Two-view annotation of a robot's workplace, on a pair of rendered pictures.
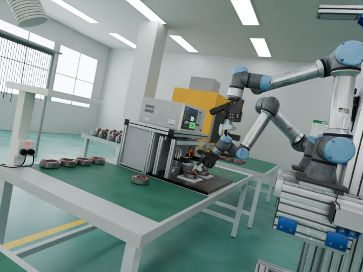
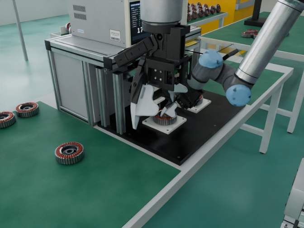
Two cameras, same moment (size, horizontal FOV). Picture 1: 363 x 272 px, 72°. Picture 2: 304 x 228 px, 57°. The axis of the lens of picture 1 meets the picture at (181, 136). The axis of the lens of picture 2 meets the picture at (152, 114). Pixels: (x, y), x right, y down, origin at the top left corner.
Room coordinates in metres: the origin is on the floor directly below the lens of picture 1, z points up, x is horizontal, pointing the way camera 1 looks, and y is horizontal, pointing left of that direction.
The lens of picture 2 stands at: (0.75, -0.32, 1.46)
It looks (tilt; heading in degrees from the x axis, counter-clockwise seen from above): 29 degrees down; 12
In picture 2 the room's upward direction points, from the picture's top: straight up
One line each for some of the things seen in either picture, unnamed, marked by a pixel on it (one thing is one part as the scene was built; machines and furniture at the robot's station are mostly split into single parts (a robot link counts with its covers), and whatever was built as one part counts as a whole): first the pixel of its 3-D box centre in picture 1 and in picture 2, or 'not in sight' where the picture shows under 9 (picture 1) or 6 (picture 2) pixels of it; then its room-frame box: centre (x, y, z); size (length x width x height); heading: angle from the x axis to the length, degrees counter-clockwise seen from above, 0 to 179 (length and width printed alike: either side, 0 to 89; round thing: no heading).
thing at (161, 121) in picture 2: (190, 175); (164, 116); (1.88, -0.13, 0.80); 0.11 x 0.11 x 0.04
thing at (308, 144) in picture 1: (314, 145); not in sight; (1.75, -0.92, 1.20); 0.13 x 0.12 x 0.14; 9
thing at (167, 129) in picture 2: (190, 178); (164, 121); (1.88, -0.13, 0.78); 0.15 x 0.15 x 0.01; 64
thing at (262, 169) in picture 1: (235, 181); (275, 59); (4.21, -1.05, 0.37); 1.85 x 1.10 x 0.75; 154
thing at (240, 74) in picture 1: (239, 78); not in sight; (1.27, -0.22, 1.45); 0.09 x 0.08 x 0.11; 76
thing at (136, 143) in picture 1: (135, 149); (72, 87); (1.87, 0.32, 0.91); 0.28 x 0.03 x 0.32; 64
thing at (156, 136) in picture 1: (173, 151); (139, 73); (2.10, 0.04, 0.92); 0.66 x 0.01 x 0.30; 154
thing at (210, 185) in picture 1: (194, 177); (176, 113); (1.99, -0.17, 0.76); 0.64 x 0.47 x 0.02; 154
